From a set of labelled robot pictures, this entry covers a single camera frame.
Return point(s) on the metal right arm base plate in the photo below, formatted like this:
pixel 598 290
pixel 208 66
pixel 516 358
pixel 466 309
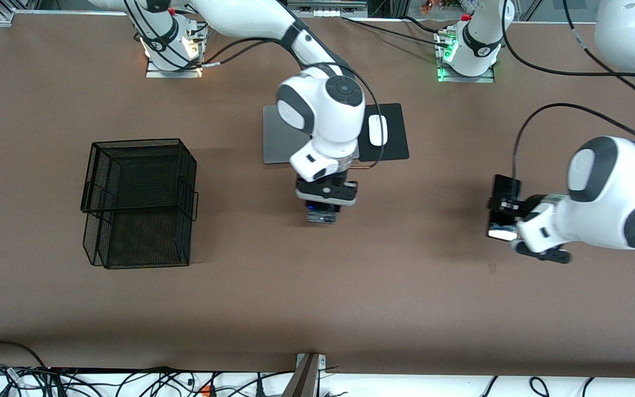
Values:
pixel 155 74

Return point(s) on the small black flip phone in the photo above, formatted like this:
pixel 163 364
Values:
pixel 323 219

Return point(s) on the silver closed laptop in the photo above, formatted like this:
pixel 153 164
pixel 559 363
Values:
pixel 273 138

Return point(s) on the long black smartphone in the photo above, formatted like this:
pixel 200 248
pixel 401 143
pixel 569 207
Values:
pixel 505 187

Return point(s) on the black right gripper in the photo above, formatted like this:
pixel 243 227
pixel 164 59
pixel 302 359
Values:
pixel 340 180

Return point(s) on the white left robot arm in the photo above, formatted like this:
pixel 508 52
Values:
pixel 609 187

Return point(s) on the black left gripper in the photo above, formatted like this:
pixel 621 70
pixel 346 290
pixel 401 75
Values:
pixel 533 208

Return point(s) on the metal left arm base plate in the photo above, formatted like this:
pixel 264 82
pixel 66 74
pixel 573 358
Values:
pixel 485 79

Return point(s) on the black mouse pad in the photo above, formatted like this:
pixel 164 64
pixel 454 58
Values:
pixel 397 132

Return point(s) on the small colourful figurine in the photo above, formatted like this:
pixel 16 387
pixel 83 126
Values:
pixel 429 6

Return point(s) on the white computer mouse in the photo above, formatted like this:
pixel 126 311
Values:
pixel 375 132

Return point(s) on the aluminium frame profile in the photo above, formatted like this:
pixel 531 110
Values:
pixel 6 16

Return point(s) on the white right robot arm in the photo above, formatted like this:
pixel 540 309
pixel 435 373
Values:
pixel 251 19

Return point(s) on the grey power strip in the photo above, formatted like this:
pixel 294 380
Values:
pixel 328 11

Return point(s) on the metal camera stand bracket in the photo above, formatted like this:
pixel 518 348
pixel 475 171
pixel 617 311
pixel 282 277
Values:
pixel 303 380

